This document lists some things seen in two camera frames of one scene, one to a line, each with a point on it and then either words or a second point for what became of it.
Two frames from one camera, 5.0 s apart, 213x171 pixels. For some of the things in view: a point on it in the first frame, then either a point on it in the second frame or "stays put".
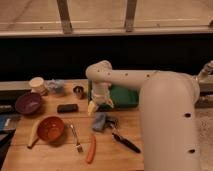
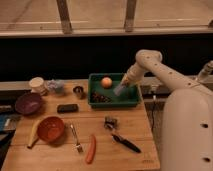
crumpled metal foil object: x=111 y=122 stays put
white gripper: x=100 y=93 to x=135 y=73
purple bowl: x=28 y=103 stays put
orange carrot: x=91 y=150 stays put
